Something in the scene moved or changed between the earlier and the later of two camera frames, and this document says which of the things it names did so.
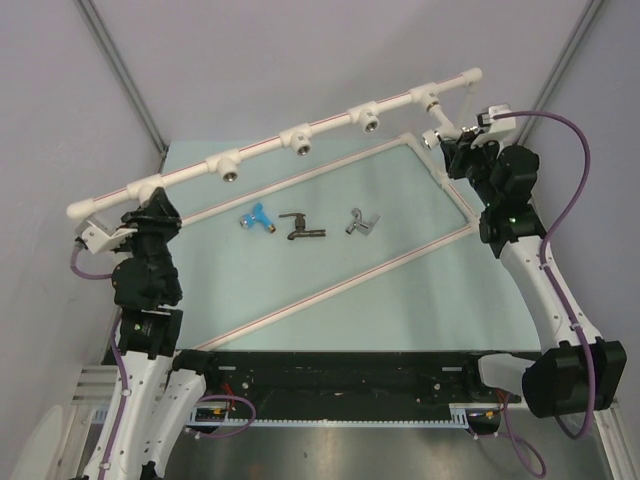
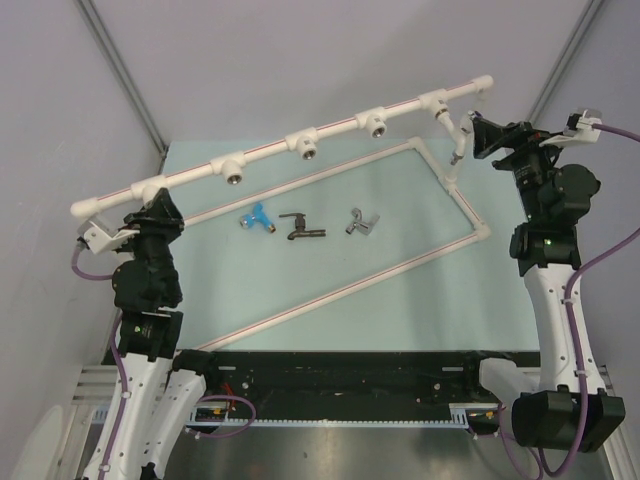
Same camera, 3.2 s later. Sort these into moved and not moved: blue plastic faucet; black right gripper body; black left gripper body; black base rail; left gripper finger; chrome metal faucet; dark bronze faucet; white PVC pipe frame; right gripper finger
Moved: right gripper finger; black right gripper body; white PVC pipe frame
Not moved: black left gripper body; left gripper finger; dark bronze faucet; chrome metal faucet; blue plastic faucet; black base rail
